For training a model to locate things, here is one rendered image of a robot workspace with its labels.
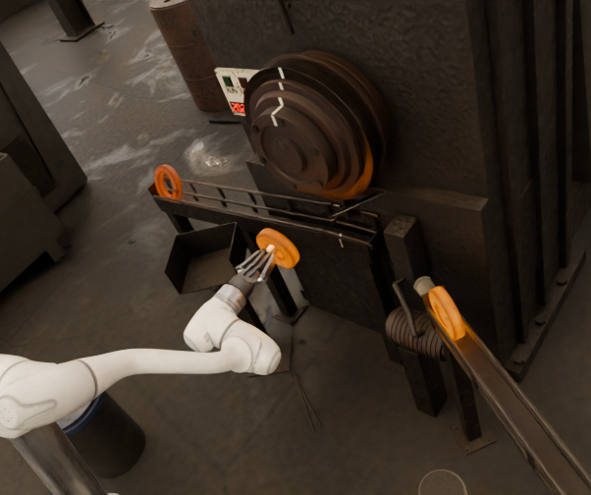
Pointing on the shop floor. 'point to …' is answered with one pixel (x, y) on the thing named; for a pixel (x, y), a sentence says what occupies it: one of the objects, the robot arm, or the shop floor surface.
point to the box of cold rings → (3, 229)
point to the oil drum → (189, 52)
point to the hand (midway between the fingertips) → (275, 245)
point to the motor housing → (419, 358)
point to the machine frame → (441, 150)
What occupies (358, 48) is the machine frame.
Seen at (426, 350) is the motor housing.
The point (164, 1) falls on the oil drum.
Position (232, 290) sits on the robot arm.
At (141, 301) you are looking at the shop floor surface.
